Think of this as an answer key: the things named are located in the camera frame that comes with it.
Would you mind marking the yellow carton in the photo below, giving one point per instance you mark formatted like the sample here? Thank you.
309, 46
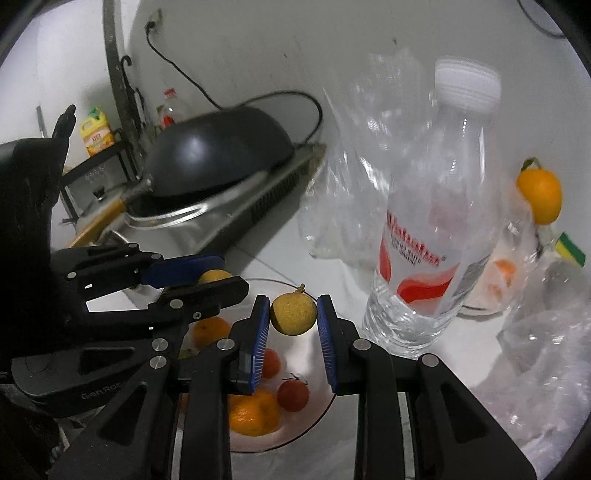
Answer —
97, 134

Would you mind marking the clear plastic water bottle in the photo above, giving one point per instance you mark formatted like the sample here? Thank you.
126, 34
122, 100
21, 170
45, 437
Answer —
429, 230

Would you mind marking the yellow green sponge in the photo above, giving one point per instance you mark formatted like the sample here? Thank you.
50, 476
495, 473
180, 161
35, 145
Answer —
570, 249

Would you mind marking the black induction cooker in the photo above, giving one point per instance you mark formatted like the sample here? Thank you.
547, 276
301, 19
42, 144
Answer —
277, 189

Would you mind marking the black metal rack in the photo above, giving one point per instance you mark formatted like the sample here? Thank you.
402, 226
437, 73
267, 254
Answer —
129, 120

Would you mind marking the stainless steel pan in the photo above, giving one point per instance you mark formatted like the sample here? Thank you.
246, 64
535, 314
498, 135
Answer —
184, 217

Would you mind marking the red cherry tomato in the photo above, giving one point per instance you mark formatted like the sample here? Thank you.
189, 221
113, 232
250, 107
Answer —
271, 363
293, 394

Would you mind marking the wall socket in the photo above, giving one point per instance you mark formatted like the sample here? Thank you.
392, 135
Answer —
153, 18

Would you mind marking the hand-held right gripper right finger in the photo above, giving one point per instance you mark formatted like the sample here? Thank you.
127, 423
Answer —
327, 341

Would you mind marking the red capped bottle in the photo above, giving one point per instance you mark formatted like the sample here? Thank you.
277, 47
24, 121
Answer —
171, 108

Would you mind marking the tangerine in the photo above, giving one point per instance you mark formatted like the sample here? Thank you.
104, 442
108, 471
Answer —
210, 331
254, 413

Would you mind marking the white round pot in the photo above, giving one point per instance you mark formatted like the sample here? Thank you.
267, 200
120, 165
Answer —
480, 302

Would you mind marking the grey wall pipe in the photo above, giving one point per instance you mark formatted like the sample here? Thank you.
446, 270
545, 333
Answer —
113, 55

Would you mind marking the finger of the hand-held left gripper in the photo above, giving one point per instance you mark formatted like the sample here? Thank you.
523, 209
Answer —
184, 268
207, 293

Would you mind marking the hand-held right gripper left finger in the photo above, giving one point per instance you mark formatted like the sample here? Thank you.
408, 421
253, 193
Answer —
259, 341

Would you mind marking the round yellow fruit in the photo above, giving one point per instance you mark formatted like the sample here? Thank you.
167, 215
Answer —
214, 276

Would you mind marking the crumpled clear plastic bag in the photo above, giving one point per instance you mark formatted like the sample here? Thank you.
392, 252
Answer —
545, 323

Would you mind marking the yellow fruit with stem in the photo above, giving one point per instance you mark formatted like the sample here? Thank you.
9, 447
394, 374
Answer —
293, 315

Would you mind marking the orange with stem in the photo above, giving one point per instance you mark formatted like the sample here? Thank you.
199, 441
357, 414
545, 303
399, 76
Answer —
540, 196

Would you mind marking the white bowl with black rim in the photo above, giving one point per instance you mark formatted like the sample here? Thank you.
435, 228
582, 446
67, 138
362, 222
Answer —
304, 360

